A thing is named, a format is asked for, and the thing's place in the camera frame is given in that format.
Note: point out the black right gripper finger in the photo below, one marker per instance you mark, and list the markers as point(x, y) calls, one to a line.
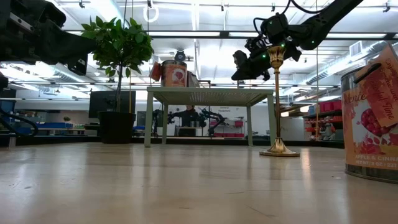
point(255, 68)

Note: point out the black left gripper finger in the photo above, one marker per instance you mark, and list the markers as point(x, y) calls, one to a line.
point(74, 46)

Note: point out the tall brass candlestick holder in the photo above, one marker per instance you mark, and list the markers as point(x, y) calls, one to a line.
point(279, 149)

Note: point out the black background robot arm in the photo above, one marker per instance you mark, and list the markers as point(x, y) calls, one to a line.
point(214, 116)
point(158, 119)

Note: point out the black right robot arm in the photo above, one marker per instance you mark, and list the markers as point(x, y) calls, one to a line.
point(326, 18)

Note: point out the green plant in black pot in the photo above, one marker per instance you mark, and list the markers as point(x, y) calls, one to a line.
point(118, 43)

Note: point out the green perforated metal shelf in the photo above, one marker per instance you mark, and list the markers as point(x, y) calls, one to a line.
point(202, 93)

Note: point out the black monitor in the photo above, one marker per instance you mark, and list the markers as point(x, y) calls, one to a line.
point(99, 102)

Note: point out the black round ceiling fixture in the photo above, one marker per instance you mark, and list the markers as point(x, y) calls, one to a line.
point(180, 56)

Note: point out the person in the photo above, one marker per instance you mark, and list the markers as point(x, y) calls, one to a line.
point(189, 116)

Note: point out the blue storage bins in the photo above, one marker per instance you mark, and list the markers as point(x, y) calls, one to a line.
point(54, 125)

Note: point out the red storage bin rack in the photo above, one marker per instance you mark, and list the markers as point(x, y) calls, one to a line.
point(329, 105)

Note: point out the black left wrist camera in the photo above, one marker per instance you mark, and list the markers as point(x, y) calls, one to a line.
point(20, 21)

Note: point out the silver ventilation duct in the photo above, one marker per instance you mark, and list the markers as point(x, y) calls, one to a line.
point(329, 73)

